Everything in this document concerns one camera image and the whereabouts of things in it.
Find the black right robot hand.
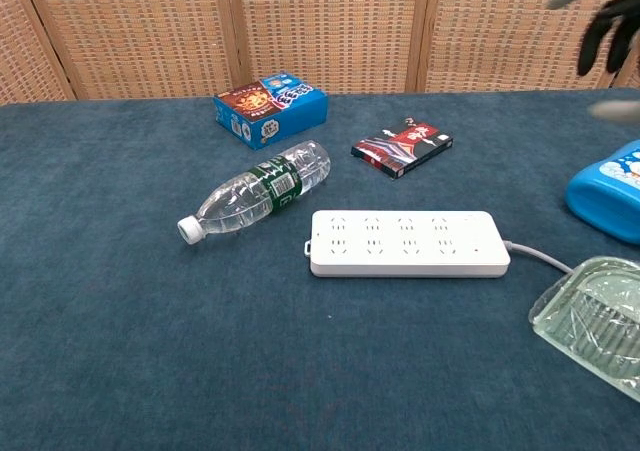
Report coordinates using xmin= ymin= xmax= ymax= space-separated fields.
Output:
xmin=546 ymin=0 xmax=640 ymax=124

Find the white power strip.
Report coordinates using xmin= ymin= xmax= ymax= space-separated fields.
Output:
xmin=302 ymin=209 xmax=512 ymax=279

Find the blue plastic container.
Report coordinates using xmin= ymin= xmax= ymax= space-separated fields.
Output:
xmin=564 ymin=139 xmax=640 ymax=246

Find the red black card box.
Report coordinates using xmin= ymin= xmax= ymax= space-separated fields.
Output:
xmin=350 ymin=116 xmax=455 ymax=181

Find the woven rattan folding screen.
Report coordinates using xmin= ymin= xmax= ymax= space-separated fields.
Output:
xmin=0 ymin=0 xmax=640 ymax=105

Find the clear plastic tray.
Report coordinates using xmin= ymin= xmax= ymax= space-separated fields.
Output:
xmin=528 ymin=256 xmax=640 ymax=404

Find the blue snack box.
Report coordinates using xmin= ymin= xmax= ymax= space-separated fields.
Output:
xmin=212 ymin=73 xmax=330 ymax=151

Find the clear plastic water bottle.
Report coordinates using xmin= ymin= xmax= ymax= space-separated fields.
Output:
xmin=176 ymin=139 xmax=333 ymax=245

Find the blue table cloth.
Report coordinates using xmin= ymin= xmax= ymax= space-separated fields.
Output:
xmin=0 ymin=87 xmax=640 ymax=451

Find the grey cable with plug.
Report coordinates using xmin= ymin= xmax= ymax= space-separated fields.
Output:
xmin=502 ymin=239 xmax=575 ymax=276

